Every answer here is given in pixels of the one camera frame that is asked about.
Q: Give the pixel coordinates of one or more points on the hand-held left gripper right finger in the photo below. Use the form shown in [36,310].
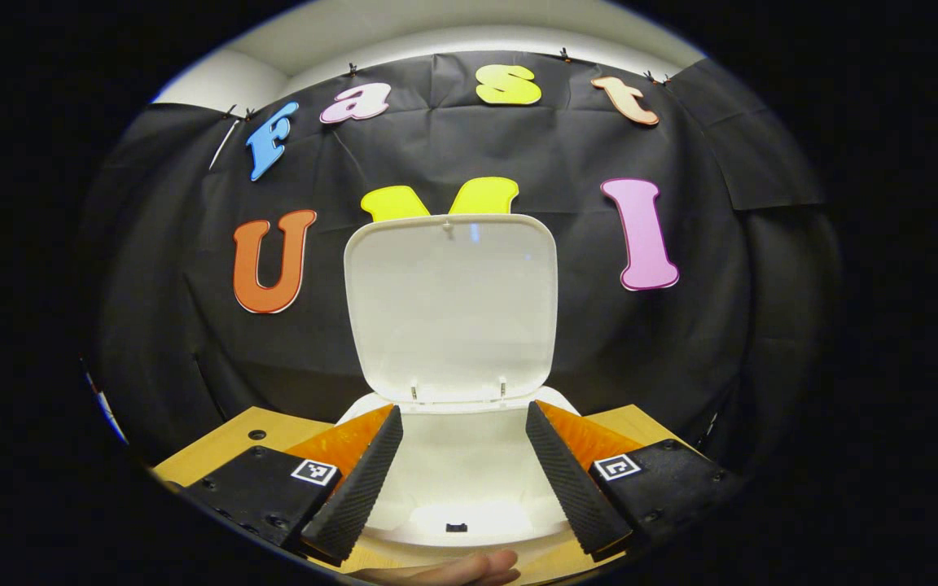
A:
[567,488]

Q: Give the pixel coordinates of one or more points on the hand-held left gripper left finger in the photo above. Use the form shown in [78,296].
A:
[363,488]

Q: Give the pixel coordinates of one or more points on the white desktop garbage bin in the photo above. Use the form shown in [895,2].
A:
[453,309]

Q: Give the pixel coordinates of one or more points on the wooden desktop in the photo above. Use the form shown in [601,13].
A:
[225,443]

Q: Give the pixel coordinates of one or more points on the black backdrop cloth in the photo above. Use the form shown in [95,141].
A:
[436,155]

